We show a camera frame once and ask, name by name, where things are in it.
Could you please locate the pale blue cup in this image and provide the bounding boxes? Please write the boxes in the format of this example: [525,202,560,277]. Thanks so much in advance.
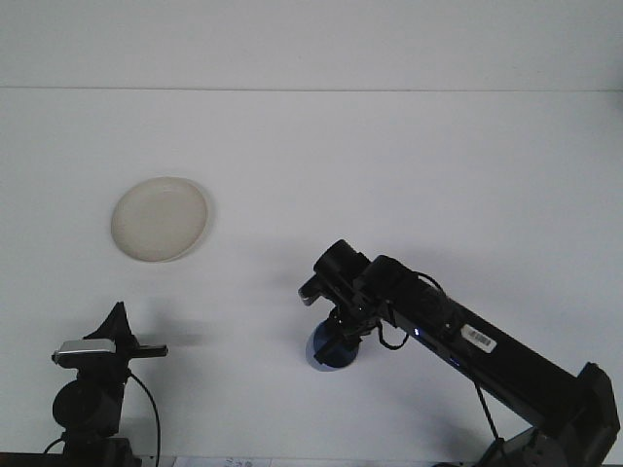
[304,318,363,374]

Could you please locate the pale round plate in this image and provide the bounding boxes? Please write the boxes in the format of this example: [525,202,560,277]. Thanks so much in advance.
[110,176,214,265]

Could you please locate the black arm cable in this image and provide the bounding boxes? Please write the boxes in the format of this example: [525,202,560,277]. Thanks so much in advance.
[125,371,162,462]
[375,270,507,467]

